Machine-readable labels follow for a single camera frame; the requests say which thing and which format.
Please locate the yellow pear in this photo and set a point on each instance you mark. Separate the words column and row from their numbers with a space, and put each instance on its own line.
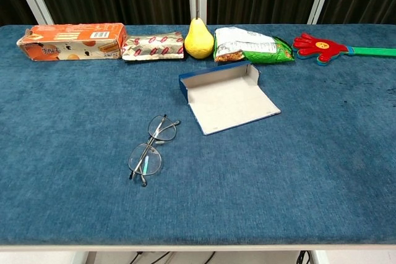
column 198, row 43

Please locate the metal frame eyeglasses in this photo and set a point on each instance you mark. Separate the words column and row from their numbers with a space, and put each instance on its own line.
column 145, row 159

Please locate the brown white snack packet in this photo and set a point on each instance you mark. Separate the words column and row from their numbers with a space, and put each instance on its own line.
column 151, row 47

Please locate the orange cardboard snack box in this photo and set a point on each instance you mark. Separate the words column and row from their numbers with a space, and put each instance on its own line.
column 71, row 41

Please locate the red hand clapper toy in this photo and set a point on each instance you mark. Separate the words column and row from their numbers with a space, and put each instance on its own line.
column 318, row 46

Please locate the green white snack bag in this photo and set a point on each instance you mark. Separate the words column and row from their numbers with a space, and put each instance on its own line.
column 263, row 50

